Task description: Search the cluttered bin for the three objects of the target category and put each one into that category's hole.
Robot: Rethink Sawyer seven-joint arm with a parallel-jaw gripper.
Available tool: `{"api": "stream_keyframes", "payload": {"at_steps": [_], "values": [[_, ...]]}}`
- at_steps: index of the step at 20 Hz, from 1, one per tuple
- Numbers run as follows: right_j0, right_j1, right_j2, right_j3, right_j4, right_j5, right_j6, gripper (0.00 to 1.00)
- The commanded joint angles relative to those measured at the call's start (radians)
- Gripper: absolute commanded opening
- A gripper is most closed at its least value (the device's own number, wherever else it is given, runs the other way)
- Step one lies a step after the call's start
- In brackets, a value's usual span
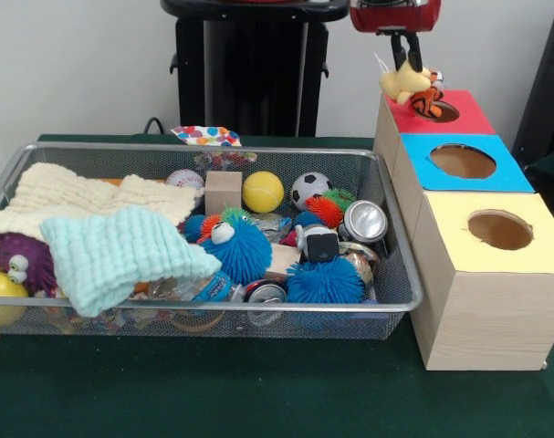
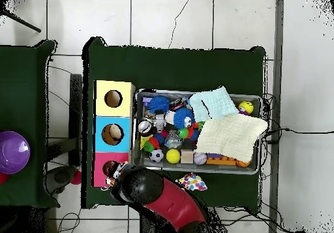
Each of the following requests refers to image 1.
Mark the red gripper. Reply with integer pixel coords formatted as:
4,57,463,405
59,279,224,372
349,0,443,73

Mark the cream knitted cloth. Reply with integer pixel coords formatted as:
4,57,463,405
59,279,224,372
0,162,205,248

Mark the plain wooden block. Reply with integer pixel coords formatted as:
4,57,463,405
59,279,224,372
204,171,244,216

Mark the orange and green spiky toy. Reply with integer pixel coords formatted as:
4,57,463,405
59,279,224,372
305,189,357,229

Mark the small soccer ball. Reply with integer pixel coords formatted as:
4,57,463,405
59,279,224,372
290,172,333,212

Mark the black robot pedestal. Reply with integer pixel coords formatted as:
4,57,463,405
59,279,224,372
160,0,353,137

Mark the colourful polka dot cloth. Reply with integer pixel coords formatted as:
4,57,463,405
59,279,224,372
170,124,242,149

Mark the black chair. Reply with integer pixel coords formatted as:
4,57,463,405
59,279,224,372
511,6,554,172

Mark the white baseball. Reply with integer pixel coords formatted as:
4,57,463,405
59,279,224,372
165,169,205,191

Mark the plain yellow ball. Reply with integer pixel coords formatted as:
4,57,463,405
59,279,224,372
241,171,286,214

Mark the silver crushed can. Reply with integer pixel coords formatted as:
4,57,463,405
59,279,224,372
338,199,390,243

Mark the dark green table cloth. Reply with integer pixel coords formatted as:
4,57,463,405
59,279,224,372
0,132,554,438

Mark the orange tiger striped plush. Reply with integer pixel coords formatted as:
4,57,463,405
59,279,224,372
411,68,446,120

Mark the wooden box with three holes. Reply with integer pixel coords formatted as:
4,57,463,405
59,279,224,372
373,89,554,371

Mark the blue spiky ball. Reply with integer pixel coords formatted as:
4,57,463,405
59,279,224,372
286,259,367,305

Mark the mint green knitted cloth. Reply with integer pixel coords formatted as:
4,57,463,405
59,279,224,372
38,203,224,318

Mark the small crumpled clear bottle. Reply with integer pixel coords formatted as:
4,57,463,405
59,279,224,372
251,213,292,243

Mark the yellow smiley face ball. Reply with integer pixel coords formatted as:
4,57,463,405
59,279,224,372
0,271,30,328

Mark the blue spiky toy with eyes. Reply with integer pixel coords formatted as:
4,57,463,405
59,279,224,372
198,218,275,287

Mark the yellow plush toy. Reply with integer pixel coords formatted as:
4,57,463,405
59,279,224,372
373,51,432,105

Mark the shallow wire mesh bin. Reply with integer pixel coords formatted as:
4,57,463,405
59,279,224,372
0,141,423,341

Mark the purple spiky toy with eyes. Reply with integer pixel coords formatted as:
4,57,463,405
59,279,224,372
0,232,59,296

